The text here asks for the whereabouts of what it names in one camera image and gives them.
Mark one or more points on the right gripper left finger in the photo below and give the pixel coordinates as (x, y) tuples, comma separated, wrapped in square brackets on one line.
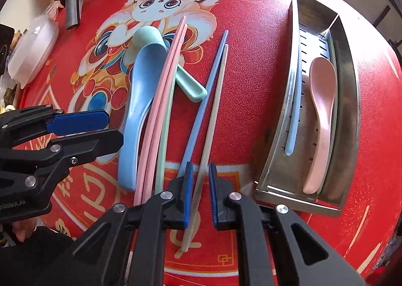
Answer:
[(169, 209)]

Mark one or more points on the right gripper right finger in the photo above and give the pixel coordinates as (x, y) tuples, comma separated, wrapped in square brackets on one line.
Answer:
[(232, 210)]

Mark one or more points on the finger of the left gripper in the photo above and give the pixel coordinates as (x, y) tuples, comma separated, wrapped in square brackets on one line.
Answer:
[(78, 122), (83, 148)]

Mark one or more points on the pink chopstick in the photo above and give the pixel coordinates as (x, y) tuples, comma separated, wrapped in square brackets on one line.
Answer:
[(158, 110), (140, 176)]

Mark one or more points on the white chopstick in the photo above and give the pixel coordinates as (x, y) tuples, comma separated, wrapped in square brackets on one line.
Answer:
[(197, 193)]

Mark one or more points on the blue spoon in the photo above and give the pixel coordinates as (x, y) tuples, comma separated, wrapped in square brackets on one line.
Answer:
[(145, 76)]

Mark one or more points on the green spoon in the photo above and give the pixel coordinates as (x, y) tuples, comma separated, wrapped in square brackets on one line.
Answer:
[(151, 35)]

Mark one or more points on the pink spoon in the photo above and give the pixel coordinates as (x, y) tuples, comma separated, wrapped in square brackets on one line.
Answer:
[(323, 89)]

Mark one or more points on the person's hand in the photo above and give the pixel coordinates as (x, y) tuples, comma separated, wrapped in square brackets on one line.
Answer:
[(24, 229)]

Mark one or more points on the white lidded pot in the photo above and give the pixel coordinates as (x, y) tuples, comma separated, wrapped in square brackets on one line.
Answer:
[(32, 50)]

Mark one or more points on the small brown teapot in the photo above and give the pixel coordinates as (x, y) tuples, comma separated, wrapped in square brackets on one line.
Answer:
[(17, 35)]

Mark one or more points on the stainless steel utensil tray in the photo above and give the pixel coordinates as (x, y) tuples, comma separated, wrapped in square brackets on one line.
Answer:
[(313, 150)]

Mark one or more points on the red printed table mat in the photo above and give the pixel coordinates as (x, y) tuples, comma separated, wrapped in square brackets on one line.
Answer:
[(89, 69)]

